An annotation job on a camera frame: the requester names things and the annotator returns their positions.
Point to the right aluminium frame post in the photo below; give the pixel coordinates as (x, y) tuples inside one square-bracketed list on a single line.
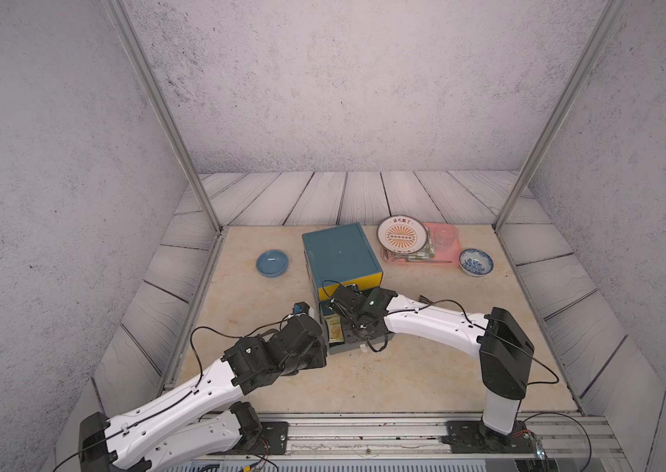
[(586, 62)]

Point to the yellow top drawer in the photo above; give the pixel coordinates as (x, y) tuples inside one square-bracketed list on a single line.
[(325, 287)]

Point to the aluminium mounting rail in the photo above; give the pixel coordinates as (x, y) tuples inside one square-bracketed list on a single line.
[(587, 441)]

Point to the blue ceramic dish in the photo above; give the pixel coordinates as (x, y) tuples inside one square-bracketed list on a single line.
[(272, 263)]

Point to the blue white patterned bowl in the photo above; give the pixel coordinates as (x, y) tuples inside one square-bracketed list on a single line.
[(476, 263)]

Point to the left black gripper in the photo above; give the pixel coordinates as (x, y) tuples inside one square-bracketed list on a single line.
[(321, 351)]

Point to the white plate orange sunburst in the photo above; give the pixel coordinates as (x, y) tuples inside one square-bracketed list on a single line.
[(402, 235)]

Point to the teal drawer cabinet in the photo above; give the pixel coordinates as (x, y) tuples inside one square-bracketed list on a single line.
[(340, 251)]

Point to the pink plastic tray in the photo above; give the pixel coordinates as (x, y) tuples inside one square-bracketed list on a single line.
[(428, 255)]

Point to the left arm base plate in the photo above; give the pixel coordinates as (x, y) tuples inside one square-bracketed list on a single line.
[(270, 439)]

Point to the clear glass cup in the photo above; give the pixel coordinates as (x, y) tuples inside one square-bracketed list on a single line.
[(444, 237)]

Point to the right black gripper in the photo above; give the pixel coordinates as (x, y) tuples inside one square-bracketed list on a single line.
[(348, 337)]

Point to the aluminium frame post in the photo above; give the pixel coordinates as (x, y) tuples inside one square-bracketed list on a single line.
[(137, 56), (586, 62)]

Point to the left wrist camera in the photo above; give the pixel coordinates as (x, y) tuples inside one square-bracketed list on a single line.
[(302, 309)]

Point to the left aluminium frame post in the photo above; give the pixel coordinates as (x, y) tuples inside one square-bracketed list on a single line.
[(137, 56)]

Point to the pale yellow cookie packet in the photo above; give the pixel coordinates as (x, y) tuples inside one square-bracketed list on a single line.
[(335, 329)]

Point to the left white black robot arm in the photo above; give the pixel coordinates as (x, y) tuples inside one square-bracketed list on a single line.
[(207, 414)]

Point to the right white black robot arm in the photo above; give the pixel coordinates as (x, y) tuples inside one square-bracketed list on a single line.
[(495, 339)]

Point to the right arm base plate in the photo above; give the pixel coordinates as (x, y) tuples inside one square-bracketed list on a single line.
[(473, 437)]

